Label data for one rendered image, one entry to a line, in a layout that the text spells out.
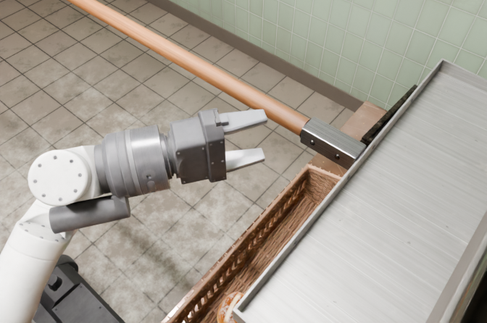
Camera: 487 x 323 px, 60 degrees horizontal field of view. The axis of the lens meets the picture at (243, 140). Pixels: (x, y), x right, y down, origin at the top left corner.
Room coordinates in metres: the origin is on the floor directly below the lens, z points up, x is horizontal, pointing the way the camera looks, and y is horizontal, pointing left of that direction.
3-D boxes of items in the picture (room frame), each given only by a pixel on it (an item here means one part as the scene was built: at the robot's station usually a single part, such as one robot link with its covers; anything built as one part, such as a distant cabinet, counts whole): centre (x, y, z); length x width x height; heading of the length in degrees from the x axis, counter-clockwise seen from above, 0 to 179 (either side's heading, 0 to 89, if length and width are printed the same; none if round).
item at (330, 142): (0.39, -0.13, 1.19); 0.09 x 0.04 x 0.03; 50
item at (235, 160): (0.37, 0.00, 1.18); 0.06 x 0.03 x 0.02; 105
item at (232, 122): (0.37, 0.00, 1.27); 0.06 x 0.03 x 0.02; 105
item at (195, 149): (0.35, 0.09, 1.22); 0.12 x 0.10 x 0.13; 105
